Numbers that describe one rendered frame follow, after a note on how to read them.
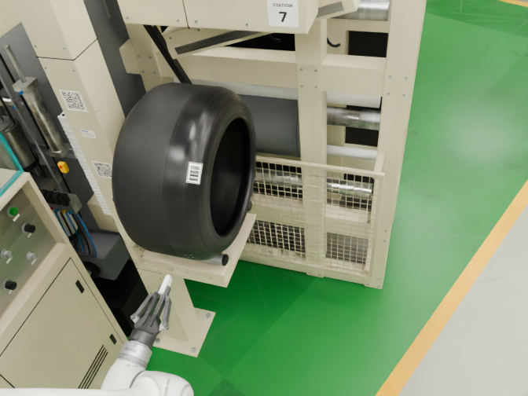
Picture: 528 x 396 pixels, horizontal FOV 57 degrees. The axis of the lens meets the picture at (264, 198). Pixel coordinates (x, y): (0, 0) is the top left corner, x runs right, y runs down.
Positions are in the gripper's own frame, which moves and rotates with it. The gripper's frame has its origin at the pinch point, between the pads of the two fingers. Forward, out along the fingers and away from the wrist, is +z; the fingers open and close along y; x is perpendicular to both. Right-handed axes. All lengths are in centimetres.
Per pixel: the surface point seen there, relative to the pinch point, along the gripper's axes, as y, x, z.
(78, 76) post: 27, -53, 36
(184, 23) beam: 3, -54, 63
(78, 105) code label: 32, -42, 35
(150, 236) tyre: 4.6, -14.4, 8.9
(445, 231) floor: -96, 121, 120
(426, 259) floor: -87, 117, 96
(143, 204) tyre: 4.4, -26.4, 12.9
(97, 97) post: 26, -43, 38
